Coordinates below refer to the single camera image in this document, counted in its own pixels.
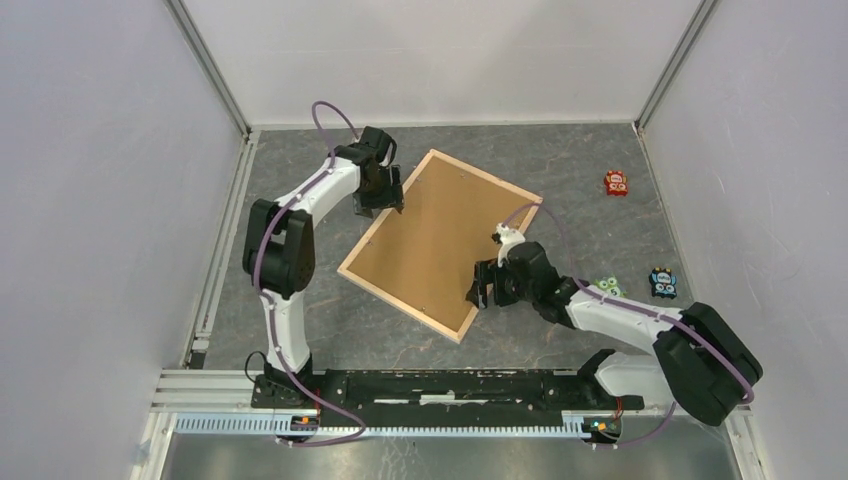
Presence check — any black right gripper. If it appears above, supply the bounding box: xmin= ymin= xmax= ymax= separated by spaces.
xmin=465 ymin=257 xmax=537 ymax=309

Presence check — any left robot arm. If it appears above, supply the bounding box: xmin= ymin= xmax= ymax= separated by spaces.
xmin=242 ymin=126 xmax=404 ymax=408

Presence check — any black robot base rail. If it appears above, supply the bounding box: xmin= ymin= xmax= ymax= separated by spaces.
xmin=152 ymin=368 xmax=753 ymax=445

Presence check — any light wooden picture frame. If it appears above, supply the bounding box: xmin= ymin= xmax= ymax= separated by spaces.
xmin=337 ymin=148 xmax=545 ymax=344

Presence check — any red monster toy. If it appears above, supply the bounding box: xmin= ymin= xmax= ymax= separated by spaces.
xmin=603 ymin=170 xmax=629 ymax=196

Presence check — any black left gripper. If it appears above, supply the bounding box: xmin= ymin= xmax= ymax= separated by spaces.
xmin=352 ymin=166 xmax=404 ymax=220

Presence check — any aluminium corner post left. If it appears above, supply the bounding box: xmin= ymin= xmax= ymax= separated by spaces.
xmin=164 ymin=0 xmax=252 ymax=139

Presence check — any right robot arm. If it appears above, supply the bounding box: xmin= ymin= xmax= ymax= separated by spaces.
xmin=466 ymin=241 xmax=764 ymax=426

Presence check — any aluminium corner post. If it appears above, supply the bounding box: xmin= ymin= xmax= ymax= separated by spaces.
xmin=633 ymin=0 xmax=720 ymax=136
xmin=164 ymin=0 xmax=252 ymax=139

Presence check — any aluminium corner post right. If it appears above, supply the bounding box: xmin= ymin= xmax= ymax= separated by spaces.
xmin=633 ymin=0 xmax=720 ymax=136

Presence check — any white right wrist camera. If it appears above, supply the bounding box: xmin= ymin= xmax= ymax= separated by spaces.
xmin=492 ymin=223 xmax=526 ymax=267

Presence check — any blue black monster toy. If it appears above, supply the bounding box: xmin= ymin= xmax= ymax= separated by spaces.
xmin=649 ymin=267 xmax=677 ymax=299

